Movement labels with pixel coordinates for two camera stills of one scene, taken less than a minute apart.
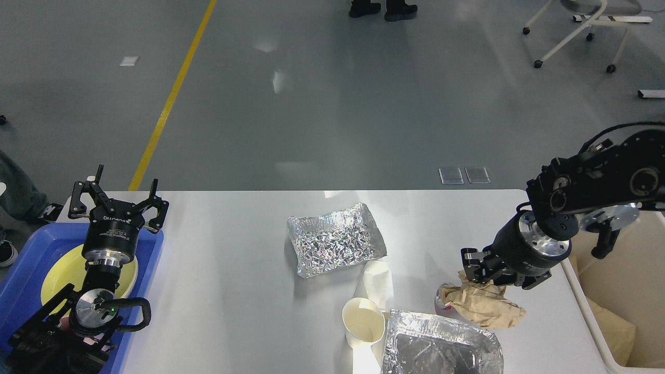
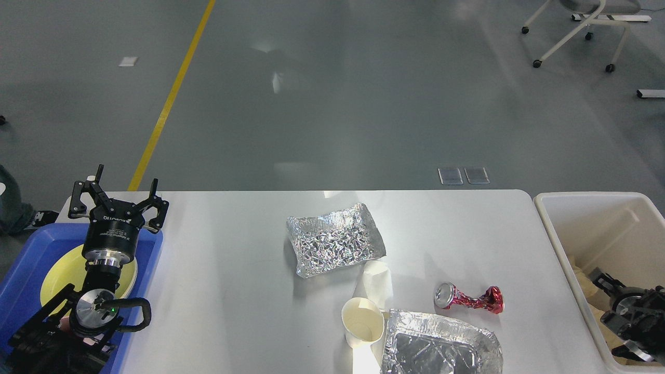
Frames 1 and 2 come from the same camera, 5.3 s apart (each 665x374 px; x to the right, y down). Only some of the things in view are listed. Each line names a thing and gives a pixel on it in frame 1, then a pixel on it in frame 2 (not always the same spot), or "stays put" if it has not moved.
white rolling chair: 588,12 stays put
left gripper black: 111,238 stays put
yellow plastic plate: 70,268 stays put
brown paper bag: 618,333 → 599,299
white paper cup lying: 379,283 stays put
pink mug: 64,324 stays put
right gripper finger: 528,282 → 630,350
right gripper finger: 481,267 → 605,281
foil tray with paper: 418,343 stays put
